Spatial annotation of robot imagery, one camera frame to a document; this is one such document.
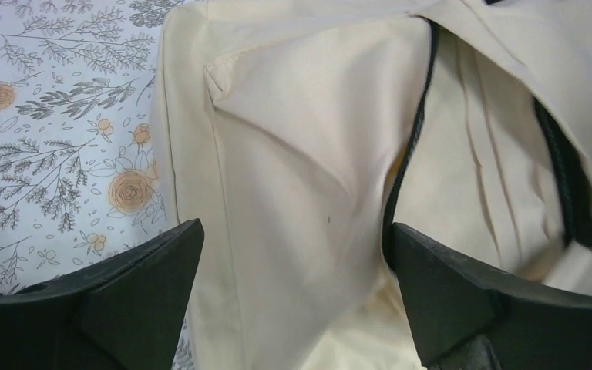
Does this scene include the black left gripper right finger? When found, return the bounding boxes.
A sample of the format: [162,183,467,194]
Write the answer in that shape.
[388,224,592,369]

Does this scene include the beige canvas backpack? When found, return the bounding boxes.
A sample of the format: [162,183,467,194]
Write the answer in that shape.
[152,1,592,369]

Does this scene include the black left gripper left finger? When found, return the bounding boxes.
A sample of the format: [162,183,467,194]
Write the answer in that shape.
[0,219,204,369]

